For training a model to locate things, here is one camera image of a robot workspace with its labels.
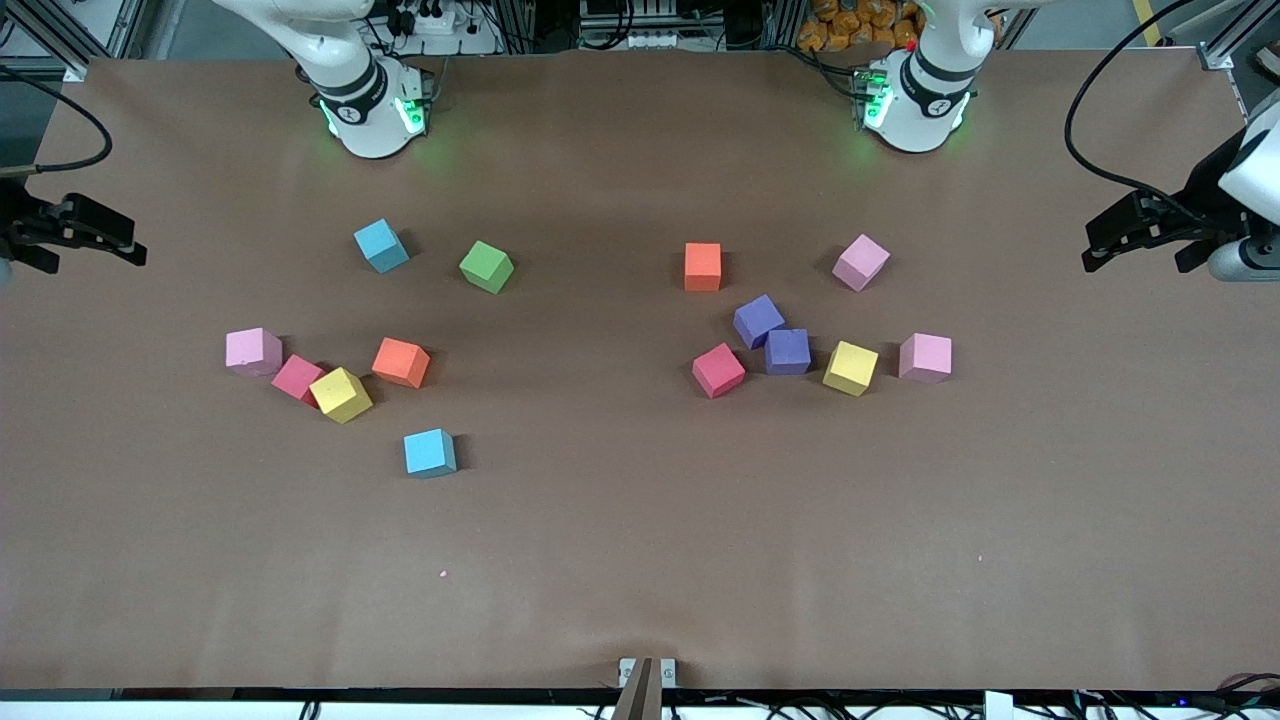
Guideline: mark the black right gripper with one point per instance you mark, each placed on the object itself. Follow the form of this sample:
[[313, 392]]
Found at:
[[18, 222]]

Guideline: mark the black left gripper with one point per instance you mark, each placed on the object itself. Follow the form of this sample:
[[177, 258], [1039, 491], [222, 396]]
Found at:
[[1199, 199]]

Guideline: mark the orange foam block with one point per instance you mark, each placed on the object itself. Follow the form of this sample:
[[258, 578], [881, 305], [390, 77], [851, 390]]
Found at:
[[401, 362], [703, 267]]

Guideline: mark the purple foam block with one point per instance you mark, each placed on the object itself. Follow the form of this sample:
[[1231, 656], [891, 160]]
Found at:
[[756, 318], [790, 353]]

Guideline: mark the green foam block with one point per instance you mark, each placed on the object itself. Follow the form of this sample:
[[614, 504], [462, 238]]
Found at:
[[487, 267]]

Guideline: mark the red foam block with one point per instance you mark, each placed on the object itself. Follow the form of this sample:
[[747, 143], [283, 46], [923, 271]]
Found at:
[[718, 370], [294, 377]]

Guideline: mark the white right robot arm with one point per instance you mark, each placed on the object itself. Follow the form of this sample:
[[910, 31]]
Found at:
[[365, 110]]

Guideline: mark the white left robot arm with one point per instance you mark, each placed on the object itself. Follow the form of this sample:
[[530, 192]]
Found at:
[[925, 100]]

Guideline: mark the lilac pink foam block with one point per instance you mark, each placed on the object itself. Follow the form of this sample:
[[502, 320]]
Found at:
[[861, 262]]

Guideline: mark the yellow foam block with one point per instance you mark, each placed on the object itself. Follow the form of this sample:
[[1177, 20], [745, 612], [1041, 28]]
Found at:
[[850, 368], [340, 394]]

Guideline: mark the cyan foam block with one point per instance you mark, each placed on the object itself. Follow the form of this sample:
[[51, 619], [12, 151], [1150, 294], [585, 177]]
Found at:
[[380, 245], [430, 452]]

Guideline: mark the pile of orange snacks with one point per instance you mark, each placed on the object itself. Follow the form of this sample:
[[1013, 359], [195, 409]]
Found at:
[[850, 25]]

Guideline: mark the white power strip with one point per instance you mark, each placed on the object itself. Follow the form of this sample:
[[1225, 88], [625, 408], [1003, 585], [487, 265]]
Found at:
[[470, 40], [650, 40]]

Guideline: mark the brown upright pole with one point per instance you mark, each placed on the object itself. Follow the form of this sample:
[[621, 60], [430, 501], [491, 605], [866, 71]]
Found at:
[[640, 695]]

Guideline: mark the aluminium frame profile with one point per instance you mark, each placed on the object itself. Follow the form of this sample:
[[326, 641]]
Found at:
[[1215, 58], [75, 72]]

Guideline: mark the small metal bracket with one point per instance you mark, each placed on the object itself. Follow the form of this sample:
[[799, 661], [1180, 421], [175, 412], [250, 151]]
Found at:
[[626, 670]]

